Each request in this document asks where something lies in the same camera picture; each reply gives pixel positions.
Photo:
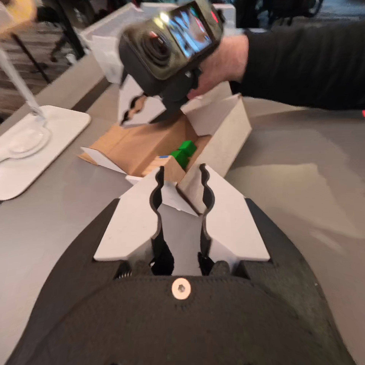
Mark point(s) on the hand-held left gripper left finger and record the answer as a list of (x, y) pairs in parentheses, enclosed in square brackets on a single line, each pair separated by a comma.
[(128, 228)]

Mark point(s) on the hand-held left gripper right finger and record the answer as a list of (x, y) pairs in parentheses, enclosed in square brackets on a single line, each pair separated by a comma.
[(236, 228)]

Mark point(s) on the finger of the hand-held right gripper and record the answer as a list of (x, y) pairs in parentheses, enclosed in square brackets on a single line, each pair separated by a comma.
[(151, 112), (128, 91)]

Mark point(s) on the white cardboard box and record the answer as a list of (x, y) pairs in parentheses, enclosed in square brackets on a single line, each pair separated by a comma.
[(137, 145)]

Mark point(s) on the clear plastic bin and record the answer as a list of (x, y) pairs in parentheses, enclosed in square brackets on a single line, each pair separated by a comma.
[(108, 60)]

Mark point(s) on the person's right forearm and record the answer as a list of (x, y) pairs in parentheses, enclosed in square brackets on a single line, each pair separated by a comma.
[(299, 65)]

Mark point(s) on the person's right hand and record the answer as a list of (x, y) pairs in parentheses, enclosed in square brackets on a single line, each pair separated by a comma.
[(225, 62)]

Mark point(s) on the green cube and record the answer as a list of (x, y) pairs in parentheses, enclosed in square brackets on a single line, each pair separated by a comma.
[(179, 159), (188, 147)]

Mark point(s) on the wooden cube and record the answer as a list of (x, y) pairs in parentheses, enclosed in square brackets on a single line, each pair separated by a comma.
[(159, 169)]

